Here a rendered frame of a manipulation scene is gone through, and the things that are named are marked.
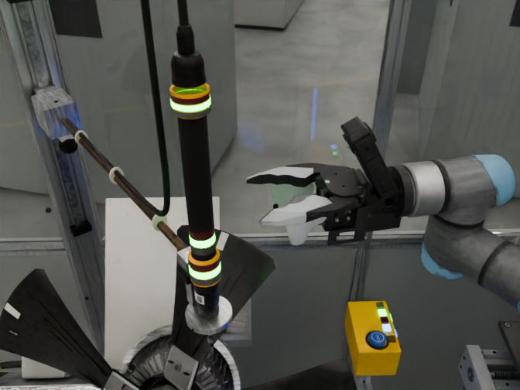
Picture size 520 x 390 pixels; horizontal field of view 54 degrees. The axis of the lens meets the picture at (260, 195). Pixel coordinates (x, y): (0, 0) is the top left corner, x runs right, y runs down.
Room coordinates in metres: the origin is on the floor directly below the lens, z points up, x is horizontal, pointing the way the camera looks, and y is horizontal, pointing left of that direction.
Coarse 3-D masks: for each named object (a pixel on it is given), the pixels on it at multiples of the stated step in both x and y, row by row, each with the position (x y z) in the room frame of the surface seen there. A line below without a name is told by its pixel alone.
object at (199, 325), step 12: (180, 252) 0.55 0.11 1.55; (180, 264) 0.54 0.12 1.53; (180, 276) 0.53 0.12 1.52; (192, 288) 0.52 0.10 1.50; (192, 300) 0.52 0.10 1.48; (192, 312) 0.51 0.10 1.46; (228, 312) 0.51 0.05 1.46; (192, 324) 0.49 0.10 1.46; (204, 324) 0.49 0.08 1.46; (216, 324) 0.49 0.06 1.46; (228, 324) 0.50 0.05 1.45
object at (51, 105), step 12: (36, 96) 1.02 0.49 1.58; (48, 96) 1.02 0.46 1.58; (60, 96) 1.02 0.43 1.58; (36, 108) 1.00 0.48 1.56; (48, 108) 0.96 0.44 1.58; (60, 108) 0.98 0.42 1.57; (72, 108) 0.99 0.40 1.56; (48, 120) 0.96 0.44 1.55; (60, 120) 0.97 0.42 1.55; (72, 120) 0.99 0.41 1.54; (48, 132) 0.96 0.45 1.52; (60, 132) 0.97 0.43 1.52
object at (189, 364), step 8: (176, 352) 0.60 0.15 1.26; (176, 360) 0.59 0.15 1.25; (184, 360) 0.58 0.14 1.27; (192, 360) 0.57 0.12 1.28; (168, 368) 0.58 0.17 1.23; (184, 368) 0.56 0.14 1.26; (192, 368) 0.55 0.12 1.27; (168, 376) 0.57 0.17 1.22; (176, 376) 0.56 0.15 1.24; (184, 376) 0.55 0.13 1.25; (192, 376) 0.54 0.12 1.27; (176, 384) 0.55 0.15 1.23; (184, 384) 0.54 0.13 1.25
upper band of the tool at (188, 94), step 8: (176, 88) 0.53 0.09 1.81; (184, 88) 0.53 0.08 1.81; (200, 88) 0.53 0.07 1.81; (208, 88) 0.51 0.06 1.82; (176, 96) 0.50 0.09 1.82; (184, 96) 0.49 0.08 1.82; (192, 96) 0.49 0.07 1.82; (200, 96) 0.50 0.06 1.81; (184, 104) 0.49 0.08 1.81; (192, 104) 0.49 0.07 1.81; (184, 112) 0.49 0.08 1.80; (192, 112) 0.49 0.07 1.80
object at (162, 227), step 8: (64, 120) 0.97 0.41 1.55; (80, 144) 0.88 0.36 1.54; (96, 160) 0.81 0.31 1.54; (104, 168) 0.78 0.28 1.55; (120, 184) 0.73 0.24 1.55; (128, 192) 0.70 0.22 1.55; (136, 200) 0.68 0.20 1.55; (144, 208) 0.66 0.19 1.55; (152, 216) 0.63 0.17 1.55; (160, 224) 0.61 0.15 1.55; (168, 232) 0.59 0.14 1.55; (176, 240) 0.58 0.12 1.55; (176, 248) 0.57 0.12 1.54
